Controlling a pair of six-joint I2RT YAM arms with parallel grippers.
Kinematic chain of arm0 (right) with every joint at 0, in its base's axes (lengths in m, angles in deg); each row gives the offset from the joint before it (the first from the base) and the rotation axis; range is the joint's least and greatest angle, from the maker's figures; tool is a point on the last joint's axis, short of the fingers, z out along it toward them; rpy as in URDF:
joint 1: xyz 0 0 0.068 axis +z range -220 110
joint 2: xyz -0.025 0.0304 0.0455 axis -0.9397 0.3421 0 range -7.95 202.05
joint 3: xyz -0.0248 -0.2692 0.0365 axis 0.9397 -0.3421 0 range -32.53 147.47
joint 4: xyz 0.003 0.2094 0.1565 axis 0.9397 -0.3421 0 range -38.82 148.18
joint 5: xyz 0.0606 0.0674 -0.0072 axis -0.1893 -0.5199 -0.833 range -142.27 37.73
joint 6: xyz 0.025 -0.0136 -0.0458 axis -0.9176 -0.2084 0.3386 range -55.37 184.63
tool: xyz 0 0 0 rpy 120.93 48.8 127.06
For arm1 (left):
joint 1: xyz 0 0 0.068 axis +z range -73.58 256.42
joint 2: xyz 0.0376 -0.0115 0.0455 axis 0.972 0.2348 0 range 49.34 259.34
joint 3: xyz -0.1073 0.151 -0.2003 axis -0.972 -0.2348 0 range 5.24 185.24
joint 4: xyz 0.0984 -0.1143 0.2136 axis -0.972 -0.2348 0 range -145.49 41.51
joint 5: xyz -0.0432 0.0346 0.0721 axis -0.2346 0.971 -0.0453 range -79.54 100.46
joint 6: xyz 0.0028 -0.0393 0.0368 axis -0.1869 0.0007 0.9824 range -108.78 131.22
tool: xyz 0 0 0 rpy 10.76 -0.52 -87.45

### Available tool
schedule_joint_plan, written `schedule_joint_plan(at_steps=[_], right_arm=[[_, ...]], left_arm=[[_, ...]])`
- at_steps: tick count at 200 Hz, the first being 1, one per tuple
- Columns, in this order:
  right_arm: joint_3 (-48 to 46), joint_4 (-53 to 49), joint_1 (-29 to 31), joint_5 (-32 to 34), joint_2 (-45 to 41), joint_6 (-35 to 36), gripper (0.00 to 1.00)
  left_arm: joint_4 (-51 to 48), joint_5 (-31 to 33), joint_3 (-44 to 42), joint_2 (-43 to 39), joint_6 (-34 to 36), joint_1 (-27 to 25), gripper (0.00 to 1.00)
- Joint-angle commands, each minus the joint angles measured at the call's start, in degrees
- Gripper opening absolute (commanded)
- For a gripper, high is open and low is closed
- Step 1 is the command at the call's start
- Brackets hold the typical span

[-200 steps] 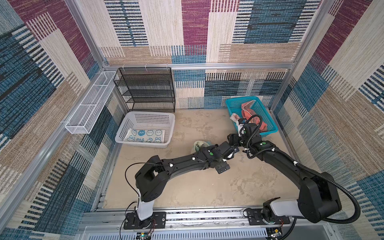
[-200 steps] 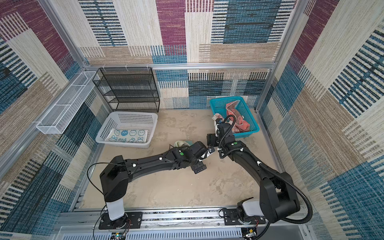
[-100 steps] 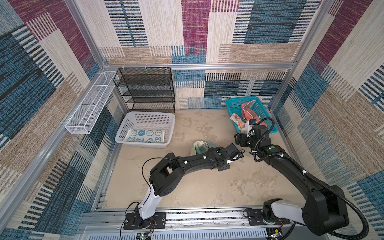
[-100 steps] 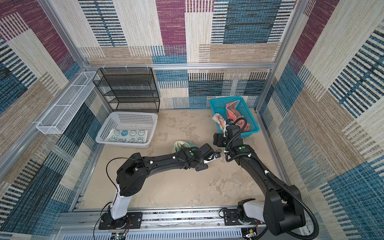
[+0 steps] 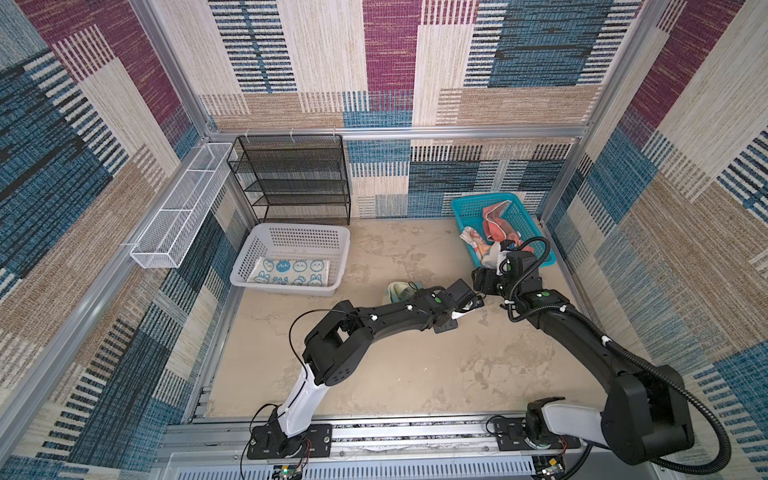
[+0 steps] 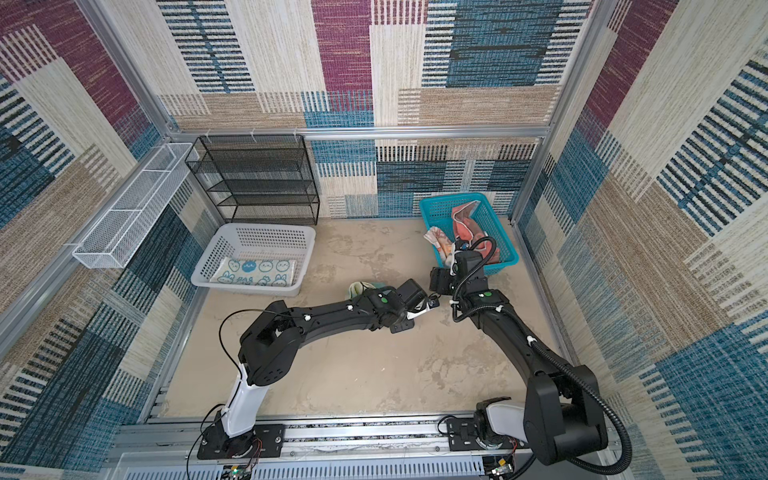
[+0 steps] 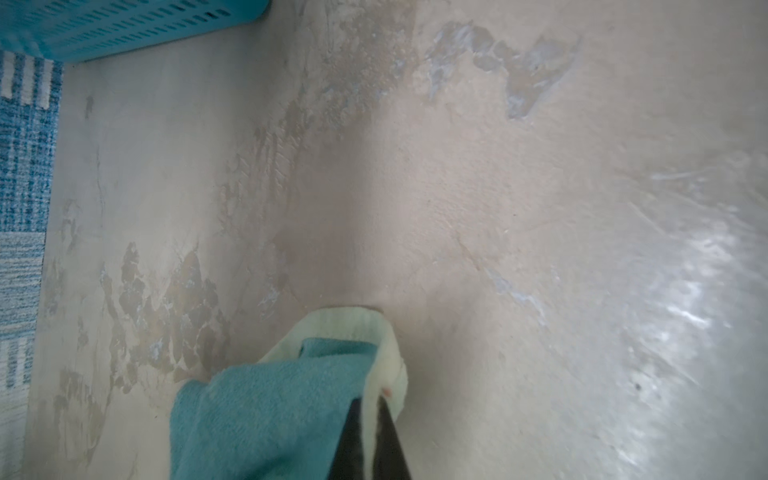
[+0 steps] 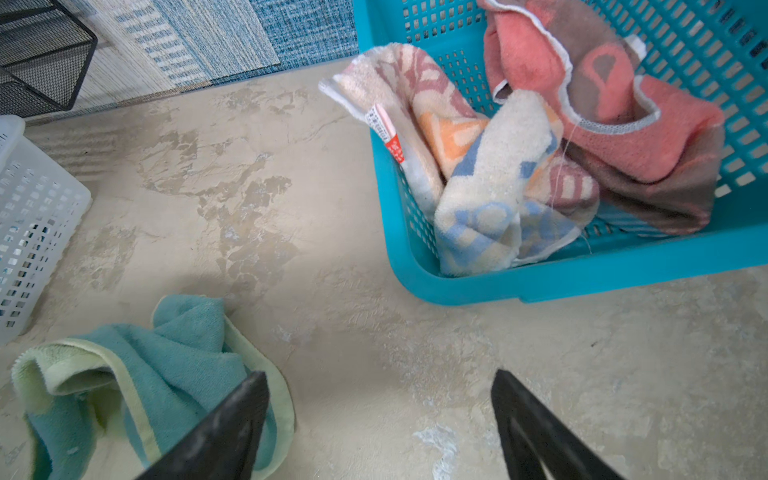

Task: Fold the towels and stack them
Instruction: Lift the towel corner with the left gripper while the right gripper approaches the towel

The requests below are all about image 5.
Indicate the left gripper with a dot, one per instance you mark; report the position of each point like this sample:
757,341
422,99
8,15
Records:
450,326

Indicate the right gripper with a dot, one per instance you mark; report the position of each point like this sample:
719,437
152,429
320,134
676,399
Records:
485,276

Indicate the yellow green towel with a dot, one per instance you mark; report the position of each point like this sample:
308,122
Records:
400,291

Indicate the blue bunny towel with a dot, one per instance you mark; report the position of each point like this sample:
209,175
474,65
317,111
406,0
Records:
292,272

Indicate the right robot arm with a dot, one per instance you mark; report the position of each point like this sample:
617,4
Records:
646,413

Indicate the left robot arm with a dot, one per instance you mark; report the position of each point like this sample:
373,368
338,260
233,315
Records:
334,348

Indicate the pastel blue letter towel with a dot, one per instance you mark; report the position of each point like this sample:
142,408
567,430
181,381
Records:
475,241

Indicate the pink red towel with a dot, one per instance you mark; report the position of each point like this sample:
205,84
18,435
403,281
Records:
501,222

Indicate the white plastic basket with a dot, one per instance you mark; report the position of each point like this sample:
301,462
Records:
284,241

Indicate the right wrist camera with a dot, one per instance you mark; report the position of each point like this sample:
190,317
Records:
510,260

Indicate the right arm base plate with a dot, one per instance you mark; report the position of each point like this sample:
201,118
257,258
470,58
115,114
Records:
515,434

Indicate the black wire shelf rack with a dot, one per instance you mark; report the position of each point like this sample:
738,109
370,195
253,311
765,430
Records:
294,178

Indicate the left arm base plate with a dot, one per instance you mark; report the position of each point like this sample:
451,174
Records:
269,442

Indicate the aluminium front rail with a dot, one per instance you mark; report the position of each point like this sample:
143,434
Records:
353,437

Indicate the white wire wall basket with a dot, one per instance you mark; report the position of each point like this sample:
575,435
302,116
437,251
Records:
167,239

